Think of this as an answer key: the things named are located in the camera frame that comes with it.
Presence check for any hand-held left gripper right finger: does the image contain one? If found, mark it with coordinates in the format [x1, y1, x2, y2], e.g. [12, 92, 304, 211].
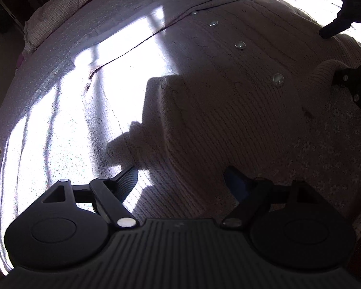
[222, 165, 322, 229]

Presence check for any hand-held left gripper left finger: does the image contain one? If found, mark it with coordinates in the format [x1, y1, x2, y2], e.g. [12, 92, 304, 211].
[40, 165, 139, 229]

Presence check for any checkered pink pillow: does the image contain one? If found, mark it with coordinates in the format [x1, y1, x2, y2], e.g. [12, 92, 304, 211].
[23, 0, 118, 53]

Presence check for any pink cable-knit cardigan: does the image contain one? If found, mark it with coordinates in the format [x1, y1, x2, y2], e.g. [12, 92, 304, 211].
[74, 0, 361, 219]

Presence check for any floral bed sheet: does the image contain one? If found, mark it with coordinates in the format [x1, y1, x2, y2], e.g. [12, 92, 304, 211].
[259, 87, 361, 247]

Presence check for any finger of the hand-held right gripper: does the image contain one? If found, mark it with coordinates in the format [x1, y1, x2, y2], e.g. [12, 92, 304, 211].
[320, 0, 361, 39]
[332, 63, 361, 111]

